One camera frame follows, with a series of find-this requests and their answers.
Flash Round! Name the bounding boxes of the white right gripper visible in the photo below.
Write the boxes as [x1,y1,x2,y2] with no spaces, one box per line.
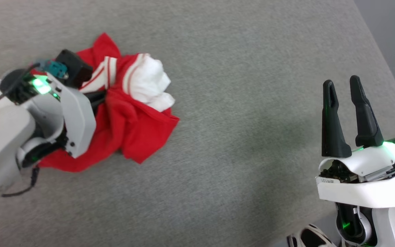
[316,75,395,209]

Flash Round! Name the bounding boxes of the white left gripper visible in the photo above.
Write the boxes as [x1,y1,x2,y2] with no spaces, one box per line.
[0,68,107,169]

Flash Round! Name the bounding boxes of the red and white shirt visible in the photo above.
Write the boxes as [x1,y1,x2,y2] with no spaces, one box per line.
[38,33,180,173]

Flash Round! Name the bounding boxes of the grey fabric sofa cushion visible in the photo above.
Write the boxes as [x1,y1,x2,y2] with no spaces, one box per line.
[0,0,395,247]

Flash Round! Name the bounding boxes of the teal cable connector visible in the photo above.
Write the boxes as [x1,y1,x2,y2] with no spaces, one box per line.
[34,59,69,80]

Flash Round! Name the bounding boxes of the thin black cable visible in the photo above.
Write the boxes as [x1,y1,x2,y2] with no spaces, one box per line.
[1,166,40,198]

